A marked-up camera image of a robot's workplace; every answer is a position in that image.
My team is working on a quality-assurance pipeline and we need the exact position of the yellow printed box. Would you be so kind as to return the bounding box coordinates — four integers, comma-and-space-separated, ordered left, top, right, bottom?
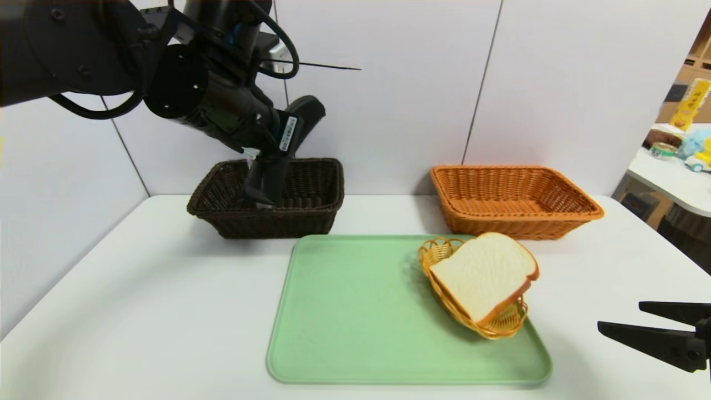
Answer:
668, 79, 711, 132

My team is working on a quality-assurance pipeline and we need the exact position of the black glasses case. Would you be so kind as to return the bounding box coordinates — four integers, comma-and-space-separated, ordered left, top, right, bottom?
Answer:
243, 96, 327, 208

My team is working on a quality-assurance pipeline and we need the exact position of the light blue plush toy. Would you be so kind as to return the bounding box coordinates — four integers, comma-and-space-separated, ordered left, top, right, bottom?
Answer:
677, 127, 711, 162

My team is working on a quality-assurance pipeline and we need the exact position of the light green plastic tray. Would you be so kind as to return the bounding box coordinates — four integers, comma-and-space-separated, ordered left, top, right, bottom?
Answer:
266, 234, 553, 385

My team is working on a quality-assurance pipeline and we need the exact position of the large orange wicker basket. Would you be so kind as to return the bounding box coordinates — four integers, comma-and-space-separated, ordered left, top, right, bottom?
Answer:
431, 165, 605, 241

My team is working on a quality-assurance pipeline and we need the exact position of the brown soft item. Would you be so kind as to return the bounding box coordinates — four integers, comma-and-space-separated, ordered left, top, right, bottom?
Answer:
643, 131, 683, 151

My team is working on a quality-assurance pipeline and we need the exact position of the large dark brown wicker basket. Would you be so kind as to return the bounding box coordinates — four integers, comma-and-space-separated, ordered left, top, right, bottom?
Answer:
187, 158, 346, 240

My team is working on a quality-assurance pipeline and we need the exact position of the yellow toy car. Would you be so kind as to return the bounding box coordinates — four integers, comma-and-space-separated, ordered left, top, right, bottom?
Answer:
684, 139, 711, 174

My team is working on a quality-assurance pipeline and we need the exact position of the wooden shelf unit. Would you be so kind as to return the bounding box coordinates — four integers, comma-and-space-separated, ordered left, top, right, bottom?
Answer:
680, 11, 711, 84

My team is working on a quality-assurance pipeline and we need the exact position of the small yellow wicker basket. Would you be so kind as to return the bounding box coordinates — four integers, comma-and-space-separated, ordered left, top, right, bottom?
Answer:
418, 237, 529, 340

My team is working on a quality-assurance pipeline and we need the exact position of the dark blue box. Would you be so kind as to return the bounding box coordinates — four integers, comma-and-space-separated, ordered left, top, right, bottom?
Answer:
619, 192, 656, 223

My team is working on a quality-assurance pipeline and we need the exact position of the white bread slice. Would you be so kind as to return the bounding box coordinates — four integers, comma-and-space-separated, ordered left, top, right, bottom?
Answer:
429, 232, 540, 326

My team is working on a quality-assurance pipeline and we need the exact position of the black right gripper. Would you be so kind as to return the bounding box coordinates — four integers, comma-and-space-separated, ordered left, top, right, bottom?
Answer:
597, 301, 711, 373

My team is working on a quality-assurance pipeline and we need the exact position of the black camera cable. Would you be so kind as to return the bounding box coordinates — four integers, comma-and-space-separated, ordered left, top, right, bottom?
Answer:
244, 0, 301, 79

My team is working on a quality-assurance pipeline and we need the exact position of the white side table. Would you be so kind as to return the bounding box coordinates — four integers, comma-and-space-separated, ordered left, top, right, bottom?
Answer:
627, 125, 711, 218

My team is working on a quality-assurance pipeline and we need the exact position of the black zip tie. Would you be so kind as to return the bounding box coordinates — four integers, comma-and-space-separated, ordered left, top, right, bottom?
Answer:
261, 58, 363, 72

